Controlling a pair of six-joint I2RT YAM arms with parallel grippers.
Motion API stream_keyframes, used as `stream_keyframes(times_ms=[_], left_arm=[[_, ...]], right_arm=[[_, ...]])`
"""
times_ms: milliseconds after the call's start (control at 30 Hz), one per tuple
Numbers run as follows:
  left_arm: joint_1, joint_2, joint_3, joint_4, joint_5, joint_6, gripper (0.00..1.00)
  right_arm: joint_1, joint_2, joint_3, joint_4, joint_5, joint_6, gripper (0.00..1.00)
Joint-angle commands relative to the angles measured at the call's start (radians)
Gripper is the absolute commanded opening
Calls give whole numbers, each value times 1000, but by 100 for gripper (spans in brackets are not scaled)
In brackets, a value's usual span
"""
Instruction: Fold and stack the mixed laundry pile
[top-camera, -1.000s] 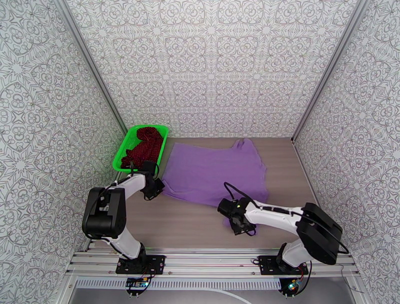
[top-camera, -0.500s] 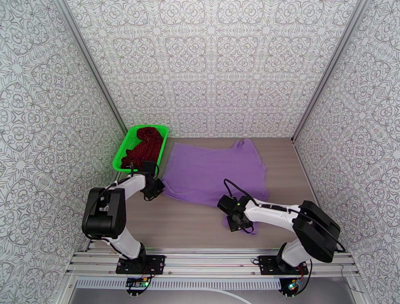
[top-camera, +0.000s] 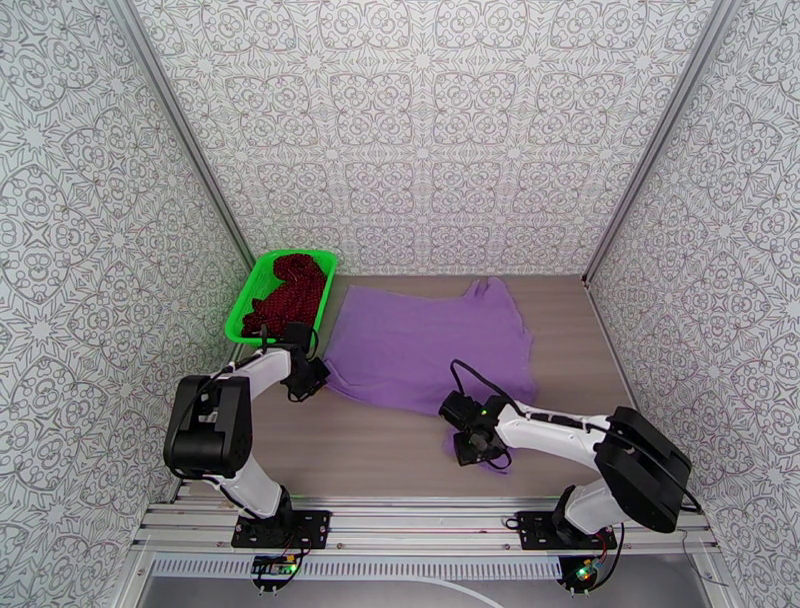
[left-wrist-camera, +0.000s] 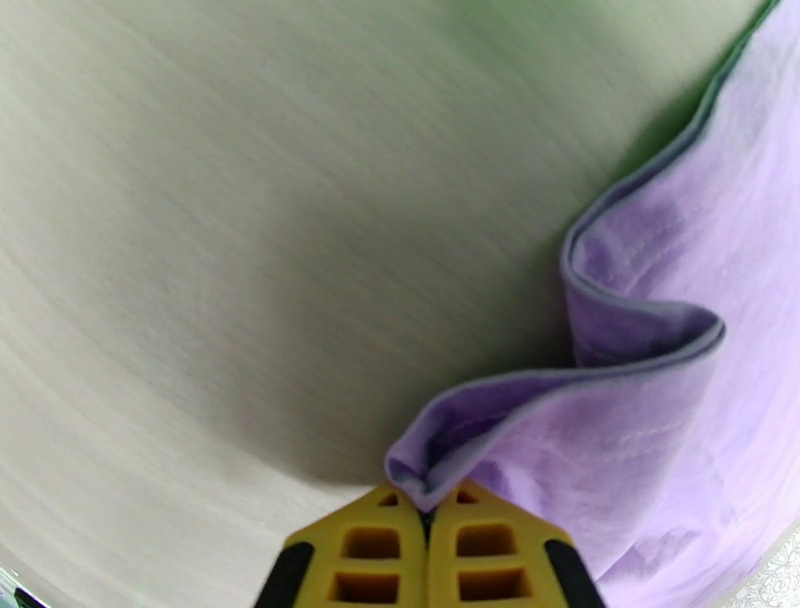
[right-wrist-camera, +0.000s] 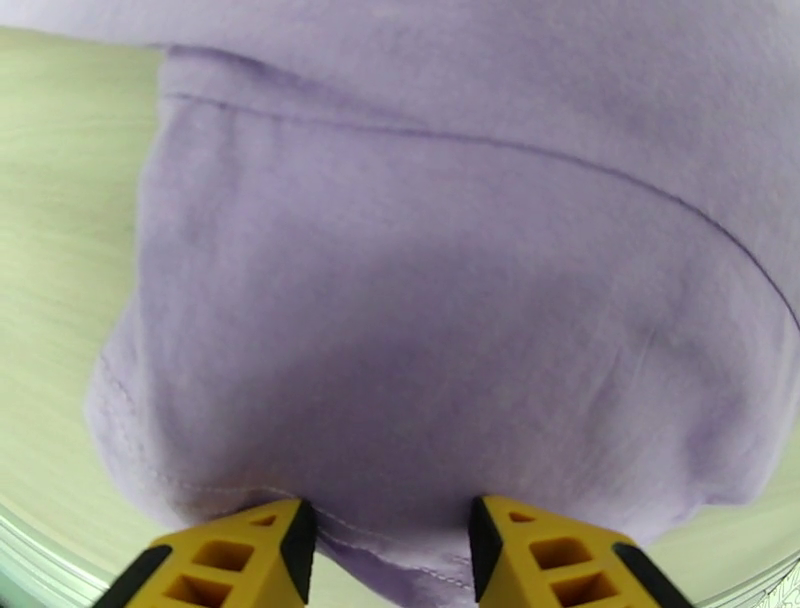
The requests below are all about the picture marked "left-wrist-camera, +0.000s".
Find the purple shirt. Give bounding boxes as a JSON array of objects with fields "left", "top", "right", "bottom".
[{"left": 384, "top": 0, "right": 800, "bottom": 608}]

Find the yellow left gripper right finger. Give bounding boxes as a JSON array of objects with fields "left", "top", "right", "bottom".
[{"left": 428, "top": 481, "right": 611, "bottom": 608}]

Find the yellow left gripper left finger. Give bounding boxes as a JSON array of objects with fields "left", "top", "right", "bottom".
[{"left": 252, "top": 484, "right": 430, "bottom": 608}]

